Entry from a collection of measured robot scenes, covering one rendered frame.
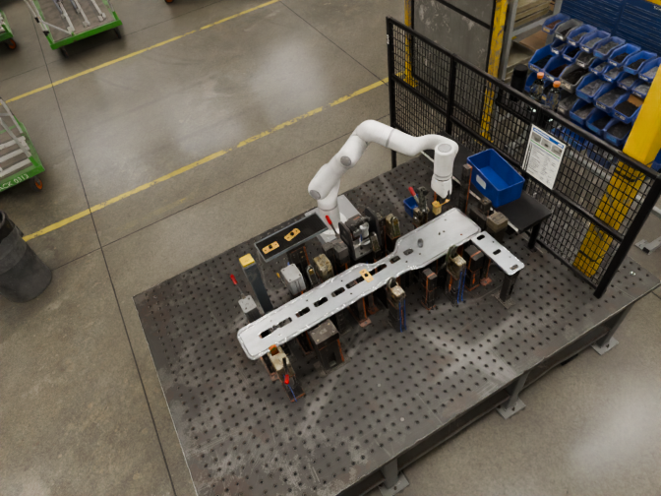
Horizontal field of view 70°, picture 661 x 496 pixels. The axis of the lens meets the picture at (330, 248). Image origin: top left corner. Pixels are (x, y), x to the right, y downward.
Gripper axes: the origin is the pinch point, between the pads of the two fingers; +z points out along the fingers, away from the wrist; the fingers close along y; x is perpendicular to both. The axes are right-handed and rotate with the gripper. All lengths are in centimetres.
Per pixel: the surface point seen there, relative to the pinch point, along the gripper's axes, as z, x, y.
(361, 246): 31, -36, -20
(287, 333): 27, -95, 6
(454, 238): 27.4, 5.2, 7.3
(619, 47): 9, 180, -44
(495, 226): 23.5, 24.4, 15.6
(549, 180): 7, 55, 17
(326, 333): 25, -80, 18
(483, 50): 44, 161, -143
